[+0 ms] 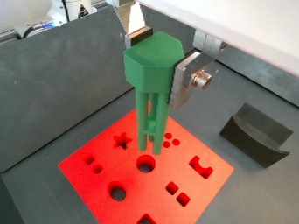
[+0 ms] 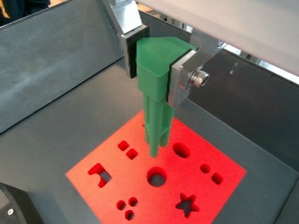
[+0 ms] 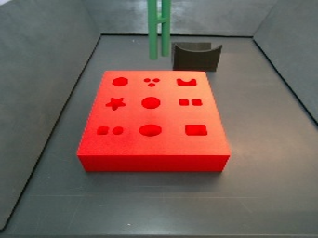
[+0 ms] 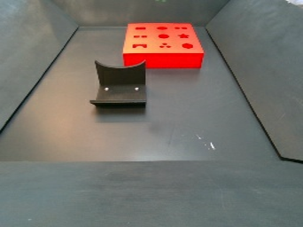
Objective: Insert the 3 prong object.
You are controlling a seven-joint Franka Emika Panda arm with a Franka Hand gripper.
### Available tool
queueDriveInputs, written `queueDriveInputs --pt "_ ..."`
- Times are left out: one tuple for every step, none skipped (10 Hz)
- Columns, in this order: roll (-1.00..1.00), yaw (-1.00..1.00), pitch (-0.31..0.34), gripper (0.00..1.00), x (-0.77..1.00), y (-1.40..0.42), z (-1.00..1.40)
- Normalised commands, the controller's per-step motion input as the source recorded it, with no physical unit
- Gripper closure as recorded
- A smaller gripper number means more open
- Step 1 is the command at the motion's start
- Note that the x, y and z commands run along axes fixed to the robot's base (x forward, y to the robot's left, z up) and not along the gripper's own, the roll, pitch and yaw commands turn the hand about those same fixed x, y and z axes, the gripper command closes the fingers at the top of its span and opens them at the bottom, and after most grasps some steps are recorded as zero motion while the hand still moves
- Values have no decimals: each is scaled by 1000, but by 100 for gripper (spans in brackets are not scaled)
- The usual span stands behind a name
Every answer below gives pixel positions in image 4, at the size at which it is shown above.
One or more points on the red shape-sorter block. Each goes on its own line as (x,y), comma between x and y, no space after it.
(165,45)

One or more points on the black curved bracket holder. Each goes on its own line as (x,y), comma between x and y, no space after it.
(122,85)

